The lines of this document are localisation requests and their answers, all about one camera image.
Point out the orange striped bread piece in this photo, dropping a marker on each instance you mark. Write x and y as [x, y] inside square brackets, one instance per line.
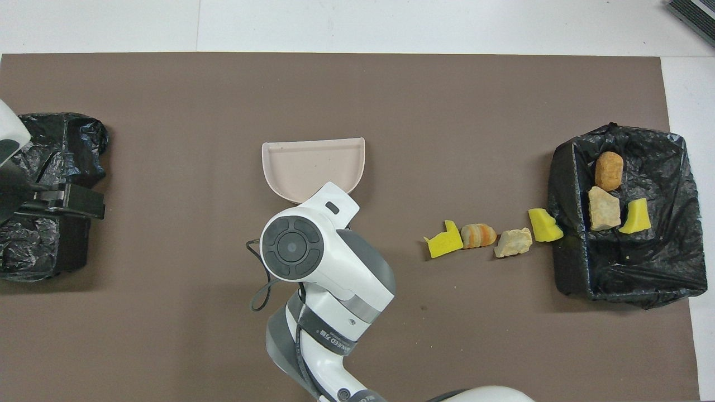
[513, 243]
[479, 235]
[603, 209]

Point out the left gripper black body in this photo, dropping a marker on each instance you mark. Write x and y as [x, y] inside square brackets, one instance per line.
[11, 192]

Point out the beige plastic dustpan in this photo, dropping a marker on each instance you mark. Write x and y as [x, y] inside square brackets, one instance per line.
[313, 167]

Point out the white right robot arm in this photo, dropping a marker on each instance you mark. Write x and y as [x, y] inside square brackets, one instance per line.
[335, 268]

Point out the notched yellow sponge piece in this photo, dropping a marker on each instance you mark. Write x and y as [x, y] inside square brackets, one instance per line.
[446, 244]

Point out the brown table mat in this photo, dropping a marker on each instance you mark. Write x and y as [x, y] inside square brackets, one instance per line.
[167, 346]

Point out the grey ribbed device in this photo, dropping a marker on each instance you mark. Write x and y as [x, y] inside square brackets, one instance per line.
[695, 14]

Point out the yellow green sponge piece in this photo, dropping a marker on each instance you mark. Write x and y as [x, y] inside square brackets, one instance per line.
[635, 218]

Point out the brown peanut-shaped bread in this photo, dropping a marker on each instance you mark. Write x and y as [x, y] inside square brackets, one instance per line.
[609, 170]

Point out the black bag-lined trash bin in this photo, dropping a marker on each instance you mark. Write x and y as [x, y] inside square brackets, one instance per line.
[67, 139]
[659, 268]

